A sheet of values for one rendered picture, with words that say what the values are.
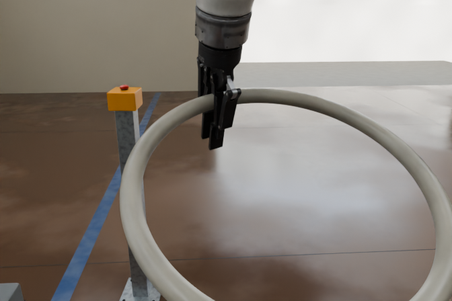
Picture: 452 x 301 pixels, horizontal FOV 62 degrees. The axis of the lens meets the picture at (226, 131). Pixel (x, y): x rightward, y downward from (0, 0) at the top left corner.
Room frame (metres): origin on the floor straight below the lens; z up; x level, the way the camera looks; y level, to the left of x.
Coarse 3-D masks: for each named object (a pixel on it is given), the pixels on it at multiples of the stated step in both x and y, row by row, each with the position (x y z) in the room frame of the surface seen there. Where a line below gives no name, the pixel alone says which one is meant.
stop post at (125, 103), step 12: (108, 96) 1.53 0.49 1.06; (120, 96) 1.53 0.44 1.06; (132, 96) 1.53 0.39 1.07; (108, 108) 1.53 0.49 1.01; (120, 108) 1.53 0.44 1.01; (132, 108) 1.53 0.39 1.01; (120, 120) 1.55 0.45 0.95; (132, 120) 1.55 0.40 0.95; (120, 132) 1.55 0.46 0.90; (132, 132) 1.55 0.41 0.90; (120, 144) 1.55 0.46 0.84; (132, 144) 1.55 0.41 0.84; (120, 156) 1.55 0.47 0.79; (120, 168) 1.55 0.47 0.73; (144, 204) 1.61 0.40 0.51; (132, 264) 1.55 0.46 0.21; (132, 276) 1.55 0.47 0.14; (144, 276) 1.55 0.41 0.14; (132, 288) 1.55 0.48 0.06; (144, 288) 1.55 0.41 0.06; (120, 300) 1.52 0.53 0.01; (132, 300) 1.52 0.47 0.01; (144, 300) 1.52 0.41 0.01; (156, 300) 1.52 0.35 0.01
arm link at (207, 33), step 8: (200, 16) 0.60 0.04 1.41; (208, 16) 0.59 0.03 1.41; (216, 16) 0.59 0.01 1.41; (248, 16) 0.61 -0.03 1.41; (200, 24) 0.61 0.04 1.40; (208, 24) 0.60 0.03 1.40; (216, 24) 0.59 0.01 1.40; (224, 24) 0.59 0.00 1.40; (232, 24) 0.59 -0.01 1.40; (240, 24) 0.60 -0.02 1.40; (248, 24) 0.62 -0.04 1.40; (200, 32) 0.62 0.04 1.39; (208, 32) 0.60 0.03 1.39; (216, 32) 0.60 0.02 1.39; (224, 32) 0.60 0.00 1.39; (232, 32) 0.60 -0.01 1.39; (240, 32) 0.61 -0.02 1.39; (248, 32) 0.63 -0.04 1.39; (200, 40) 0.62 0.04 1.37; (208, 40) 0.61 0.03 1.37; (216, 40) 0.60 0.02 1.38; (224, 40) 0.60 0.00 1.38; (232, 40) 0.61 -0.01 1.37; (240, 40) 0.62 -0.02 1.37; (224, 48) 0.61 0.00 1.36
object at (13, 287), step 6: (0, 288) 0.71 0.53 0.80; (6, 288) 0.71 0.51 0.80; (12, 288) 0.71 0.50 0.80; (18, 288) 0.72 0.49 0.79; (0, 294) 0.69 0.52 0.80; (6, 294) 0.69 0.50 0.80; (12, 294) 0.70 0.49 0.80; (18, 294) 0.72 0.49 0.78; (0, 300) 0.68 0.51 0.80; (6, 300) 0.68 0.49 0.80; (12, 300) 0.69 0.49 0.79; (18, 300) 0.71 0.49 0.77; (24, 300) 0.74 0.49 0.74
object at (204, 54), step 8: (200, 48) 0.64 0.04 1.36; (208, 48) 0.62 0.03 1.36; (216, 48) 0.62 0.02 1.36; (232, 48) 0.63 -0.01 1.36; (240, 48) 0.64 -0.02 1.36; (200, 56) 0.64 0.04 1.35; (208, 56) 0.63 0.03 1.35; (216, 56) 0.62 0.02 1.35; (224, 56) 0.62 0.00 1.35; (232, 56) 0.63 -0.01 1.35; (240, 56) 0.65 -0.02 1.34; (208, 64) 0.63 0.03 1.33; (216, 64) 0.63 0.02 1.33; (224, 64) 0.63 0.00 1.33; (232, 64) 0.63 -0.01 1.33; (216, 72) 0.66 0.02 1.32; (224, 72) 0.63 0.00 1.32; (232, 72) 0.64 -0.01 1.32; (224, 80) 0.63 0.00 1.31; (232, 80) 0.64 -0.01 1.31; (224, 88) 0.66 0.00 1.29
